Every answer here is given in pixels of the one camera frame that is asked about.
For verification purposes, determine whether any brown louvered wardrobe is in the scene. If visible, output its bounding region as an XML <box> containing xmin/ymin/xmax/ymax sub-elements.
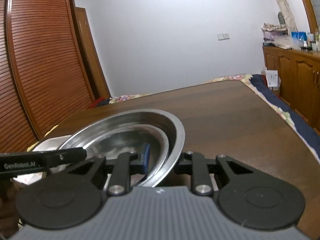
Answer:
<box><xmin>1</xmin><ymin>0</ymin><xmax>111</xmax><ymax>153</ymax></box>

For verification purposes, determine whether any medium steel bowl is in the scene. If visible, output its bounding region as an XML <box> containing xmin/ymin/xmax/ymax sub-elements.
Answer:
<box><xmin>83</xmin><ymin>123</ymin><xmax>169</xmax><ymax>187</ymax></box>

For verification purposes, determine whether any white wall switch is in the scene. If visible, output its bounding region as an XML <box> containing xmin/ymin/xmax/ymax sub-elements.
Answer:
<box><xmin>217</xmin><ymin>33</ymin><xmax>230</xmax><ymax>41</ymax></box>

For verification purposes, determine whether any pile of papers on cabinet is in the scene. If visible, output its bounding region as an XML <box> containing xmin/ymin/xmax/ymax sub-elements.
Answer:
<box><xmin>261</xmin><ymin>23</ymin><xmax>293</xmax><ymax>50</ymax></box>

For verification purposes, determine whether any person's left hand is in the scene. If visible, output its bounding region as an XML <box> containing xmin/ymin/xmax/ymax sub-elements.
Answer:
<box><xmin>1</xmin><ymin>180</ymin><xmax>19</xmax><ymax>237</ymax></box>

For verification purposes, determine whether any floral bed blanket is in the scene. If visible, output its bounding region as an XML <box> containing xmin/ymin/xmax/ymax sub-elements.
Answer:
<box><xmin>89</xmin><ymin>73</ymin><xmax>320</xmax><ymax>165</ymax></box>

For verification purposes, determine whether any patterned curtain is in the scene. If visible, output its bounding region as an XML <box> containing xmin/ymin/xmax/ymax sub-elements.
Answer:
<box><xmin>276</xmin><ymin>0</ymin><xmax>298</xmax><ymax>34</ymax></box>

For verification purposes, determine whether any white floral square plate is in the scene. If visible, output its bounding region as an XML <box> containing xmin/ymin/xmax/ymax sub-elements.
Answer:
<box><xmin>12</xmin><ymin>134</ymin><xmax>73</xmax><ymax>186</ymax></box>

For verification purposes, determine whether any wooden side cabinet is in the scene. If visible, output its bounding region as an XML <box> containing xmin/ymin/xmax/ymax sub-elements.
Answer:
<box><xmin>263</xmin><ymin>46</ymin><xmax>319</xmax><ymax>132</ymax></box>

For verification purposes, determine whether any large steel bowl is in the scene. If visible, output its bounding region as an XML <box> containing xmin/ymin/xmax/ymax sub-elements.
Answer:
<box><xmin>60</xmin><ymin>109</ymin><xmax>185</xmax><ymax>187</ymax></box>

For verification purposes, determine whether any white paper box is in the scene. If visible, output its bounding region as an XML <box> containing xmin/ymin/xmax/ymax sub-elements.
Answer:
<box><xmin>261</xmin><ymin>67</ymin><xmax>281</xmax><ymax>92</ymax></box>

